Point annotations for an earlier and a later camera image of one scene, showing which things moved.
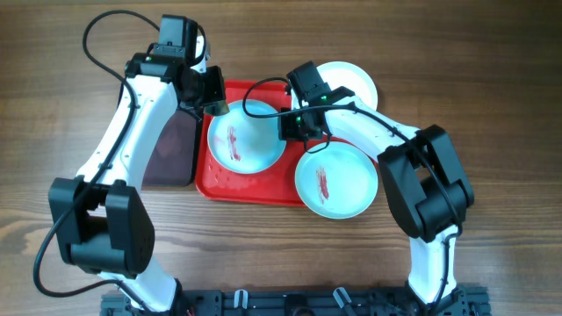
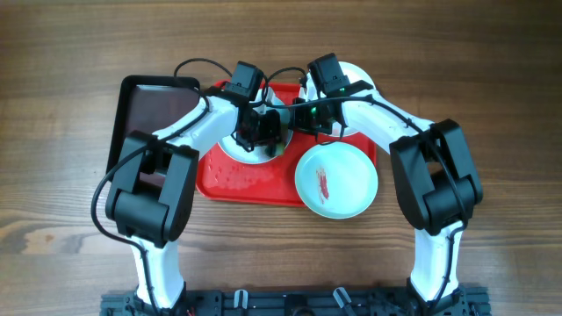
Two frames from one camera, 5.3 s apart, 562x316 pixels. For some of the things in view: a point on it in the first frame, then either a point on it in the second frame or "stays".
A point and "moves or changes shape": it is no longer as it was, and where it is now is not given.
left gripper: x=218 y=92 → x=271 y=136
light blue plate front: x=338 y=182 stays
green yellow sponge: x=219 y=107 moves or changes shape
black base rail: x=301 y=303 stays
